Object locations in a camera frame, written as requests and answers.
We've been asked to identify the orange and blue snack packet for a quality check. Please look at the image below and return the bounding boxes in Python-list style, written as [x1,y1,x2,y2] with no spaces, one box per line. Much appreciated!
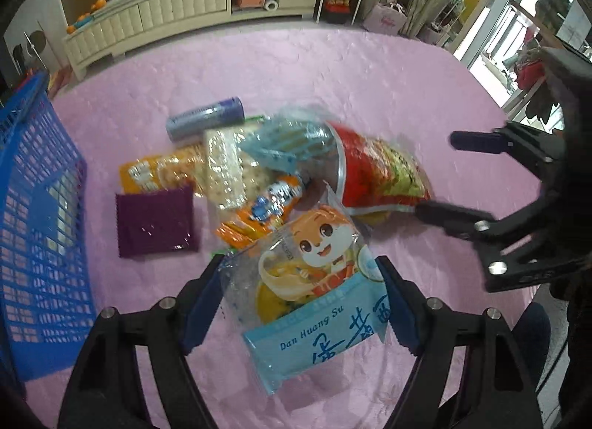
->
[216,174,308,249]

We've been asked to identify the pink gift bag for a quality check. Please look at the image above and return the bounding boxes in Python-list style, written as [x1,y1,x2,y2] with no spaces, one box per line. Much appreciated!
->
[363,0,408,34]

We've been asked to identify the white TV cabinet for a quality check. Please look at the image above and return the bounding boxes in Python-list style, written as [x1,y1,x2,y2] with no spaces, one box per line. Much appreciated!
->
[62,0,322,83]

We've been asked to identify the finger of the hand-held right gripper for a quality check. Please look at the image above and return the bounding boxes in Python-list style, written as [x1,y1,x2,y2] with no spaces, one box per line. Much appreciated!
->
[414,200,546,275]
[450,121,567,189]

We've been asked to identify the blue plastic basket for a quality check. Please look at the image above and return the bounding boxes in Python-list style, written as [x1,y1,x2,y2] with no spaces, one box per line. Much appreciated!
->
[0,71,100,384]

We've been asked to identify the clear light blue packet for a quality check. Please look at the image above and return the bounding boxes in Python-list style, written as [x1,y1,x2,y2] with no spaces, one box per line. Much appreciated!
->
[238,105,343,175]

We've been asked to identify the grey purple tube packet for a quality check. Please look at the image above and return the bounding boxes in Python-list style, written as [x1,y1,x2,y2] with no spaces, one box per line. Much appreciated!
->
[166,96,245,142]

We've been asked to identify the blue cartoon snack packet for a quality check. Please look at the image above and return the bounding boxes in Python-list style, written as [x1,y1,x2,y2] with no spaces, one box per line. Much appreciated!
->
[217,179,391,397]

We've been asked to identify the orange yellow snack packet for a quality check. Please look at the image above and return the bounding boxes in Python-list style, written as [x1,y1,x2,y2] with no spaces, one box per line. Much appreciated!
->
[119,145,209,196]

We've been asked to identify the pink blanket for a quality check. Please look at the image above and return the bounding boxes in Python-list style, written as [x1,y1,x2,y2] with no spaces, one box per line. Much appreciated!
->
[23,24,556,429]

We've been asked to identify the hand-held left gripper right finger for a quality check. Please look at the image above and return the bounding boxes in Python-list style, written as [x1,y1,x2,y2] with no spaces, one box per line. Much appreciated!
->
[374,254,544,429]

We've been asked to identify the red cloth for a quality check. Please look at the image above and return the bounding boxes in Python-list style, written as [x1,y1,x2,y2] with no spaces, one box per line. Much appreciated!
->
[515,59,546,90]

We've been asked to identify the purple square packet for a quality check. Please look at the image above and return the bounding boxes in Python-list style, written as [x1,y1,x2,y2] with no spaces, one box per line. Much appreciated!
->
[115,186,201,259]

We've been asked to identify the red and gold snack bag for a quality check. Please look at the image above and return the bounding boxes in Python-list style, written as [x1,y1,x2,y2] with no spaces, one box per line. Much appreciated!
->
[324,121,433,222]

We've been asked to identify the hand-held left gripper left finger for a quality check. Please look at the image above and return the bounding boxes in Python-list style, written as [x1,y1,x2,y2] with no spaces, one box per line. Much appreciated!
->
[58,253,227,429]

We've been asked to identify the green-edged cracker packet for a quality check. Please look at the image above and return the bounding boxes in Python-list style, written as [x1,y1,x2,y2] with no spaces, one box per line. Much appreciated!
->
[201,117,269,226]

